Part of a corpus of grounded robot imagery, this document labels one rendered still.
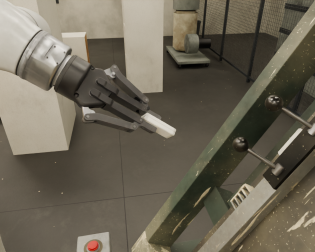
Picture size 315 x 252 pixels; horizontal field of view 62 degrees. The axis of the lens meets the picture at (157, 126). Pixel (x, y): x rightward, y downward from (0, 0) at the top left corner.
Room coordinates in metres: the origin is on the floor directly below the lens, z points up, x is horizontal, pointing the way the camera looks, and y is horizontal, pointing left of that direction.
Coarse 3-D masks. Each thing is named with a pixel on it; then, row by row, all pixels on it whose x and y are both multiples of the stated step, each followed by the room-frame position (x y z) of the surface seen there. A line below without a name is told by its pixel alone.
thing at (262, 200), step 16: (304, 160) 0.46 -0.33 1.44; (288, 176) 0.45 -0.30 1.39; (256, 192) 0.48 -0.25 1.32; (272, 192) 0.45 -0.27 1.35; (240, 208) 0.48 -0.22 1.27; (256, 208) 0.45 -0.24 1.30; (272, 208) 0.45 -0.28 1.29; (224, 224) 0.47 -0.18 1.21; (240, 224) 0.44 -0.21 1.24; (256, 224) 0.44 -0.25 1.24; (208, 240) 0.47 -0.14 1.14; (224, 240) 0.44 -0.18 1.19; (240, 240) 0.44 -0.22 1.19
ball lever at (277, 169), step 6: (240, 138) 0.51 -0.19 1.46; (234, 144) 0.51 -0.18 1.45; (240, 144) 0.50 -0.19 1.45; (246, 144) 0.50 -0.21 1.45; (240, 150) 0.49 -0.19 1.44; (246, 150) 0.50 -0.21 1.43; (252, 150) 0.50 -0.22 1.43; (258, 156) 0.49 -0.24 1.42; (264, 162) 0.48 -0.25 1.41; (270, 162) 0.48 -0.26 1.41; (276, 168) 0.47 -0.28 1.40; (282, 168) 0.47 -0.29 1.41; (276, 174) 0.46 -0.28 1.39
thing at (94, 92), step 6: (90, 90) 0.43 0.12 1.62; (96, 90) 0.43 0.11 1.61; (96, 96) 0.42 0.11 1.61; (102, 96) 0.43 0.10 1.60; (108, 102) 0.43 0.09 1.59; (114, 102) 0.44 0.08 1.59; (102, 108) 0.44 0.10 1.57; (108, 108) 0.44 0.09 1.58; (114, 108) 0.43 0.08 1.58; (120, 108) 0.43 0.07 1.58; (114, 114) 0.44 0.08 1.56; (120, 114) 0.43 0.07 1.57; (126, 114) 0.43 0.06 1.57; (132, 114) 0.43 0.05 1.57; (126, 120) 0.44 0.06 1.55; (132, 120) 0.43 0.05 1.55; (138, 120) 0.43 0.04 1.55
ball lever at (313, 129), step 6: (270, 96) 0.52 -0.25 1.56; (276, 96) 0.52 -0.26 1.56; (270, 102) 0.51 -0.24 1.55; (276, 102) 0.51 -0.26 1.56; (282, 102) 0.51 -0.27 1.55; (270, 108) 0.51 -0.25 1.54; (276, 108) 0.51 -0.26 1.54; (282, 108) 0.51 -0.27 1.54; (288, 114) 0.51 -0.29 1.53; (294, 114) 0.50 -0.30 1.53; (300, 120) 0.50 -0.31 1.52; (306, 126) 0.49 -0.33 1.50; (312, 126) 0.49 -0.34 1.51; (312, 132) 0.48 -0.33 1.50
